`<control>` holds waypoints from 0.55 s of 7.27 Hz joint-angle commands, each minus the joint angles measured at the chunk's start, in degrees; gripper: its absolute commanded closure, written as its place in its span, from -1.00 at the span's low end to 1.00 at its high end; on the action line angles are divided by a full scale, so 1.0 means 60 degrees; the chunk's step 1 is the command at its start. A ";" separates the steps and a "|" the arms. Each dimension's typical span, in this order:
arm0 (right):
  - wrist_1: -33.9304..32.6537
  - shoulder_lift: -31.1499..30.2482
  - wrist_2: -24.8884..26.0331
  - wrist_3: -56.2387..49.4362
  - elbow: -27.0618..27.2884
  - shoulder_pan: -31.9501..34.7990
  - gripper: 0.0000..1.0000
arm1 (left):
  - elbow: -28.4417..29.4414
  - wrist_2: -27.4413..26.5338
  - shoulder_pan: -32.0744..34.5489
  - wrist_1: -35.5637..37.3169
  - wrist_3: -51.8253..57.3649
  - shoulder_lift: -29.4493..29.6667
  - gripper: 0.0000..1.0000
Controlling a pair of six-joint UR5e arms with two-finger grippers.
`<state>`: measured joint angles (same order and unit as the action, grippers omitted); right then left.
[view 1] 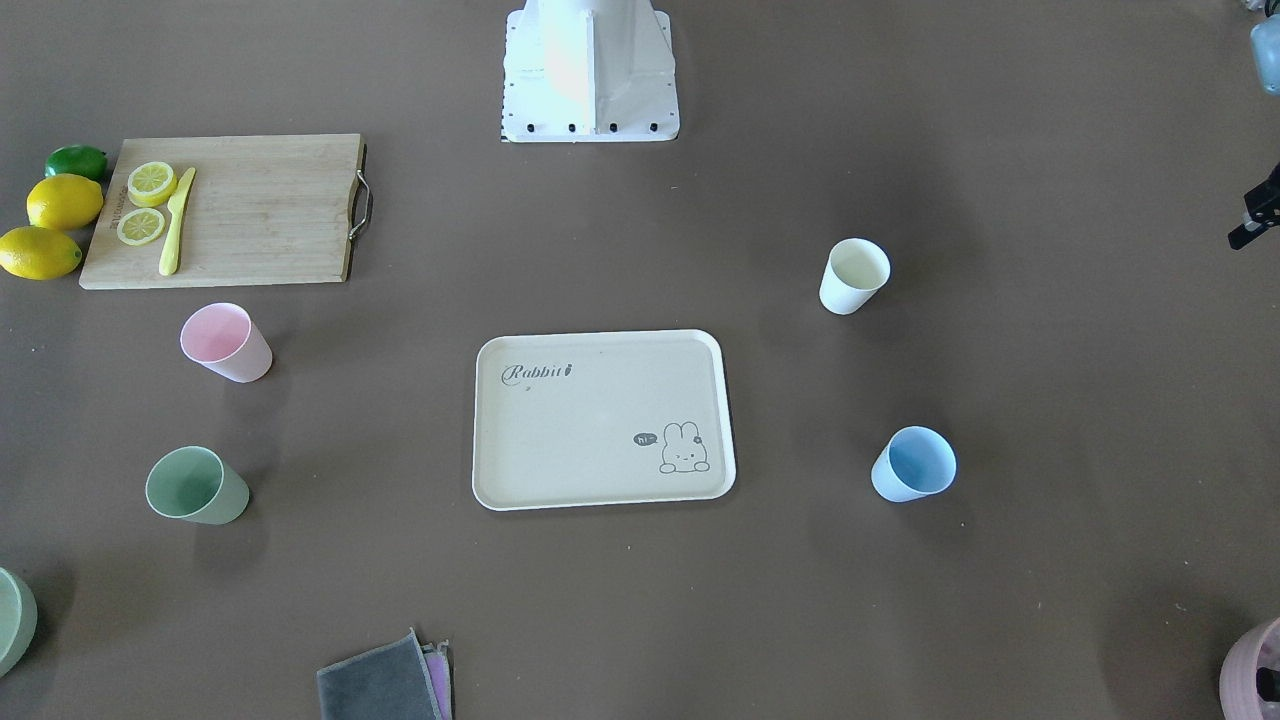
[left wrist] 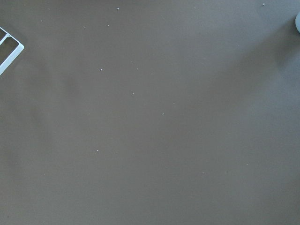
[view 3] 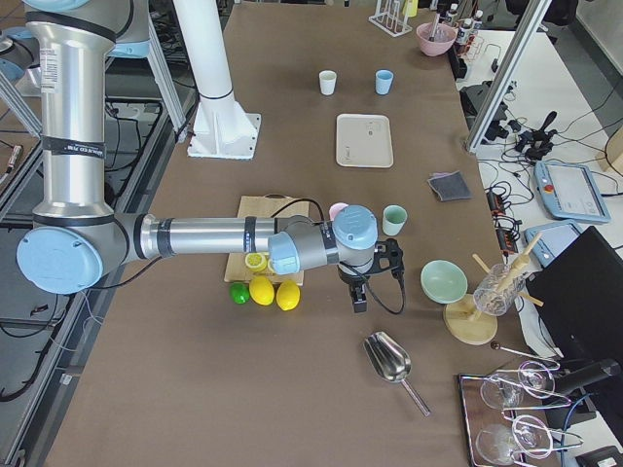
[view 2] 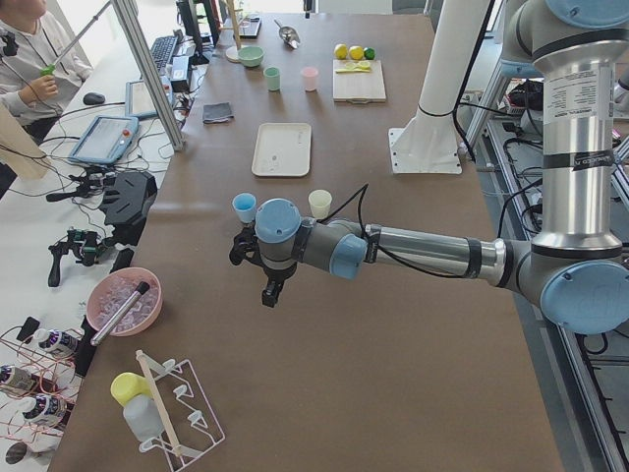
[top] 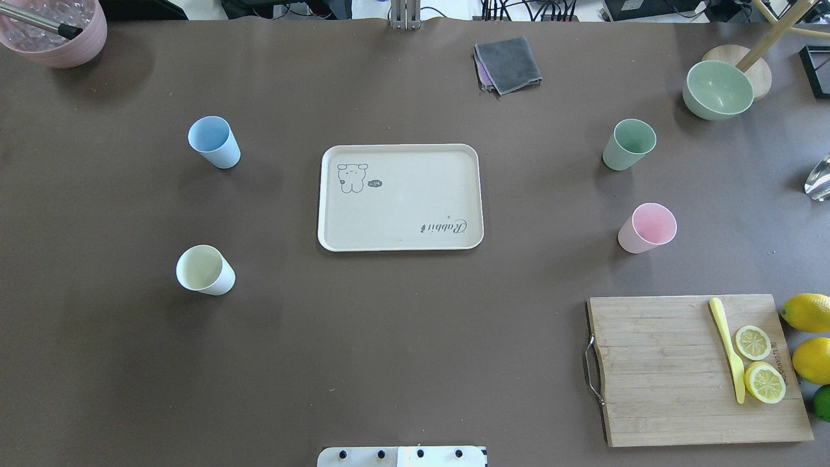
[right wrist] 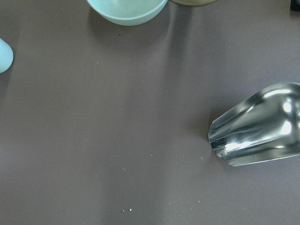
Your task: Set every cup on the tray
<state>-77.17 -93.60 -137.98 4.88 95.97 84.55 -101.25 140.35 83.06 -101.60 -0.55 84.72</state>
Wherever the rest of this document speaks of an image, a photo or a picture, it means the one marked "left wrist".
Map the light blue cup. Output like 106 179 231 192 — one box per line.
295 12 300 33

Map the white wire drying rack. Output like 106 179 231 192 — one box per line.
0 27 24 75

